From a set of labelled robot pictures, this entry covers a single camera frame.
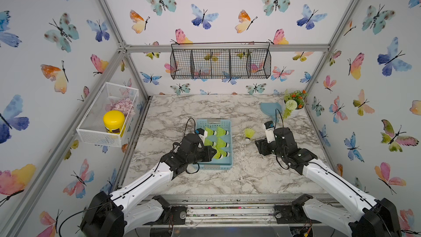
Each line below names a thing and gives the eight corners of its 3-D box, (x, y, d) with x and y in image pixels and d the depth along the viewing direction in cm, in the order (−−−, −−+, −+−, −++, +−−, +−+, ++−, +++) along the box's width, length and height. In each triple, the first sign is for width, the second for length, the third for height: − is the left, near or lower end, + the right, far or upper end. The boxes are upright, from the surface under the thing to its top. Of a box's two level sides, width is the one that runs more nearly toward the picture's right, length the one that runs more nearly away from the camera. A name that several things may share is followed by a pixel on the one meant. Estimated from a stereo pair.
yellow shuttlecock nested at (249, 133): (245, 142, 100) (246, 139, 97) (244, 131, 105) (244, 128, 102) (255, 142, 100) (256, 139, 97) (253, 131, 105) (254, 128, 102)
